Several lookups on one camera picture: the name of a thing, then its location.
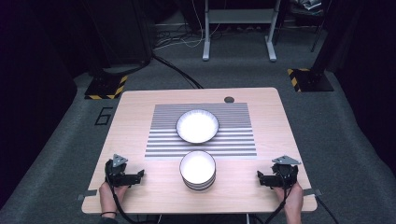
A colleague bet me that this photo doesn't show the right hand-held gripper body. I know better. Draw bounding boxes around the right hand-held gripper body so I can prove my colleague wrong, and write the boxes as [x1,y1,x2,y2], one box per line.
[270,155,302,190]

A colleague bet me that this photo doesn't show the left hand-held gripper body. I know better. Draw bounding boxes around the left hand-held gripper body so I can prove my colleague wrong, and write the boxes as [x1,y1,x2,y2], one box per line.
[105,153,140,188]

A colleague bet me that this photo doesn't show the person's left hand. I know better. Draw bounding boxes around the person's left hand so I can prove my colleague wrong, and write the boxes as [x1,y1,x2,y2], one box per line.
[98,181,129,216]

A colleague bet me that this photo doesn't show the person's right hand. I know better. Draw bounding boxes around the person's right hand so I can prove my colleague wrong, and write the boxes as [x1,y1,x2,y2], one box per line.
[273,181,304,218]

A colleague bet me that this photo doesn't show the grey tape strip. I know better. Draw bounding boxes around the grey tape strip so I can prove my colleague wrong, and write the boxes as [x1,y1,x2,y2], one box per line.
[303,188,323,197]

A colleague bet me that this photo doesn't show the grey striped placemat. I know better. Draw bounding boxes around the grey striped placemat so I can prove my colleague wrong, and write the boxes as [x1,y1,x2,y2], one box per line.
[144,102,258,161]

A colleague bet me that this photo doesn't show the stack of white bowls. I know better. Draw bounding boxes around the stack of white bowls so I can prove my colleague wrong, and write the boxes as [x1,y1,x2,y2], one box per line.
[178,149,217,191]

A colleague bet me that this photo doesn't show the black floor tape marking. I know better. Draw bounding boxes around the black floor tape marking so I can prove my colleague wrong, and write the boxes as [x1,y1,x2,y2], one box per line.
[93,106,114,127]

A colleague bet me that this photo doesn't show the white plate dark rim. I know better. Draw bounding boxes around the white plate dark rim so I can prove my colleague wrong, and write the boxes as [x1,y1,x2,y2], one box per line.
[176,108,220,145]

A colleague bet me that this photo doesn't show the black curtain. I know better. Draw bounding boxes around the black curtain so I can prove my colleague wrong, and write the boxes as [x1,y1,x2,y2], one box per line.
[0,0,157,209]

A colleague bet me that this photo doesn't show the right hand-held gripper cable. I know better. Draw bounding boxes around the right hand-held gripper cable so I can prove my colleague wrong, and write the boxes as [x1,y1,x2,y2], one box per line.
[263,175,294,224]

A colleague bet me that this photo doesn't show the hand-held gripper cable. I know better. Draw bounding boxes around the hand-held gripper cable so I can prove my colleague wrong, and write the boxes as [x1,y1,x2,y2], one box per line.
[263,175,294,224]
[106,174,141,224]

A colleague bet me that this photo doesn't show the left hand-held gripper cable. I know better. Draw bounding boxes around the left hand-held gripper cable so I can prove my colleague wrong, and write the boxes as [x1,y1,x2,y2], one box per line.
[106,174,141,224]

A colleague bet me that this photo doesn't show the black base plate hazard tape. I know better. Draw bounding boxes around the black base plate hazard tape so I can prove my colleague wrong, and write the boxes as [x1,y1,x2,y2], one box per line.
[287,67,335,93]
[84,74,129,101]

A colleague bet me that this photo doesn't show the black floor cable bundle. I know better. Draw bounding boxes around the black floor cable bundle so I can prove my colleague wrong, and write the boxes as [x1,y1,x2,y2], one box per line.
[151,53,205,90]

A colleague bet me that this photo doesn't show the white floor cables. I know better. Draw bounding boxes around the white floor cables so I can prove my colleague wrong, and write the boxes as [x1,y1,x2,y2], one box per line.
[153,0,222,51]

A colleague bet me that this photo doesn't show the black metal post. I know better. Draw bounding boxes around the black metal post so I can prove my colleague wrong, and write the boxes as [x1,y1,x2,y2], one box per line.
[310,0,347,82]

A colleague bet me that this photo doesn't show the white metal desk frame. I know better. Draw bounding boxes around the white metal desk frame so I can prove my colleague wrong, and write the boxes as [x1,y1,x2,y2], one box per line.
[202,0,282,63]

